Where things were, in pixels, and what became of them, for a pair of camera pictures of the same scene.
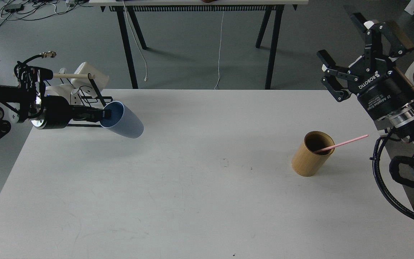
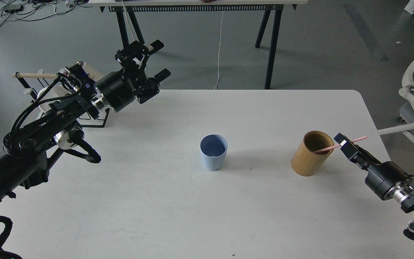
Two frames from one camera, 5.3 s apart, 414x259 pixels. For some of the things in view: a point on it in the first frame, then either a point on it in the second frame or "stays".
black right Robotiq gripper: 383,92 → 387,178
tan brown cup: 306,162 stays
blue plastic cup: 122,122 → 213,148
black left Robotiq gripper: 59,113 → 118,89
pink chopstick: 340,144 stays
